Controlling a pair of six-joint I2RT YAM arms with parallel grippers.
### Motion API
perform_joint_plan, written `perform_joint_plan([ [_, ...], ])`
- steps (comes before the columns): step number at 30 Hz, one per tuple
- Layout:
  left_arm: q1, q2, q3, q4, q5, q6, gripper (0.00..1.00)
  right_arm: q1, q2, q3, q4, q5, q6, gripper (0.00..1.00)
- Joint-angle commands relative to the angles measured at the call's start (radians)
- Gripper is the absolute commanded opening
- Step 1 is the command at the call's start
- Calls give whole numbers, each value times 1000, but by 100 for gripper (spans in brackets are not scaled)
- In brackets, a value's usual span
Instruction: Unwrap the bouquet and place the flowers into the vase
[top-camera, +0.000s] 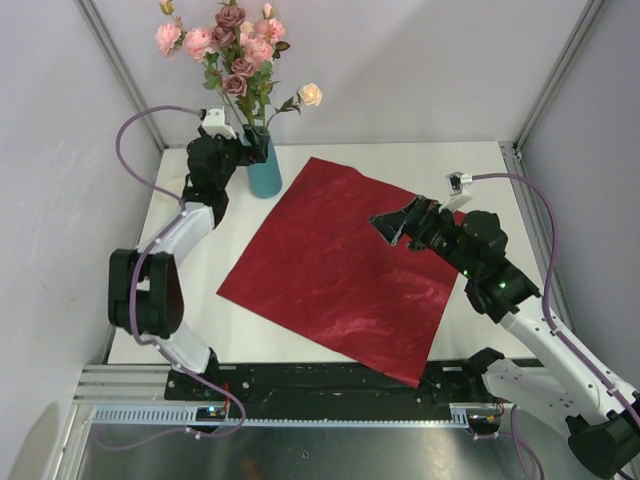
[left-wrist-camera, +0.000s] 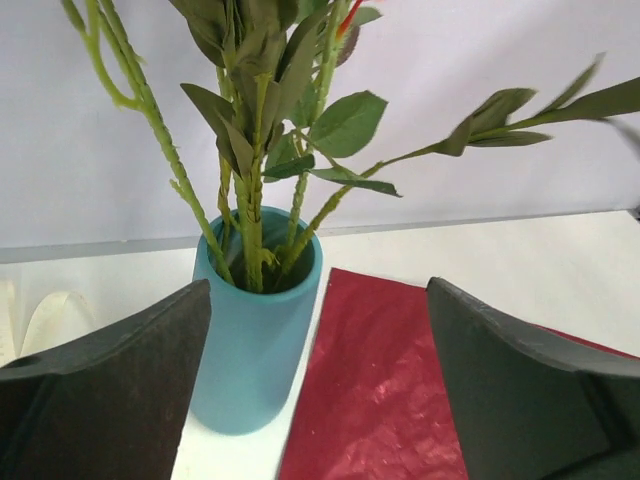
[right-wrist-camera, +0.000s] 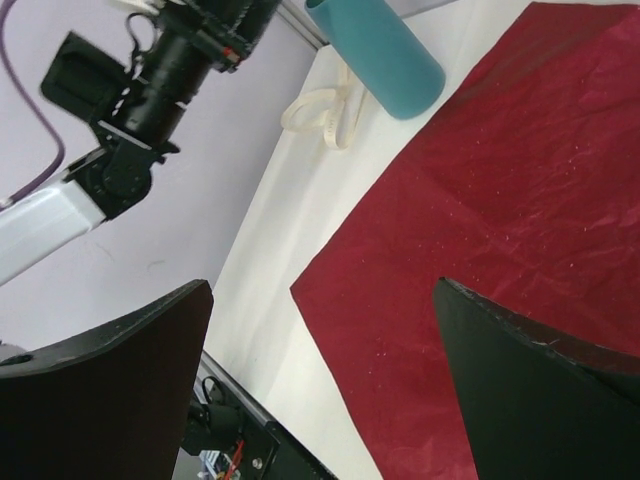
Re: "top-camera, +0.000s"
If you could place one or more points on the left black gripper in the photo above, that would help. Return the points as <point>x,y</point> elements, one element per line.
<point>255,152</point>

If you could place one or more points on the dark mauve rose stem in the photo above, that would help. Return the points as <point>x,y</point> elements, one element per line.
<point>237,75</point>

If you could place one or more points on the pink rose stem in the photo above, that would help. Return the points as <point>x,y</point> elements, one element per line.
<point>205,46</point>
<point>250,37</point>
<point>272,32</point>

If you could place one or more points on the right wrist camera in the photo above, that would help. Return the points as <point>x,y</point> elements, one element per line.
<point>459,185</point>

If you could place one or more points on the dark red wrapping paper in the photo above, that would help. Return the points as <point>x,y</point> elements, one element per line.
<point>318,268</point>

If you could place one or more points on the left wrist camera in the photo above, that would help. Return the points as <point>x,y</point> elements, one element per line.
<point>213,123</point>

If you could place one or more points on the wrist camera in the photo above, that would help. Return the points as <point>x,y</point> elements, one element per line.
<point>213,123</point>
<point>459,185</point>

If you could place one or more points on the teal conical vase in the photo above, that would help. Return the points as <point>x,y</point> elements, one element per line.
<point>265,179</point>

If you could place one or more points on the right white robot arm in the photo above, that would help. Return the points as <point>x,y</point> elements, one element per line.
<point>577,395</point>

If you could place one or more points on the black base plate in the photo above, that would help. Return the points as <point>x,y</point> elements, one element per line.
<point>352,390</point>

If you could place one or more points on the grey slotted cable duct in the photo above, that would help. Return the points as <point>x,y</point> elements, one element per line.
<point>213,416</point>

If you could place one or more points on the cream ribbon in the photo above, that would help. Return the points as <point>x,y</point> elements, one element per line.
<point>171,189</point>

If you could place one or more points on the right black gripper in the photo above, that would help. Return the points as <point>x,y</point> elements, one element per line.
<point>418,216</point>

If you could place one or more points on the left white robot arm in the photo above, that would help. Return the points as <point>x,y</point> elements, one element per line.
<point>144,293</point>

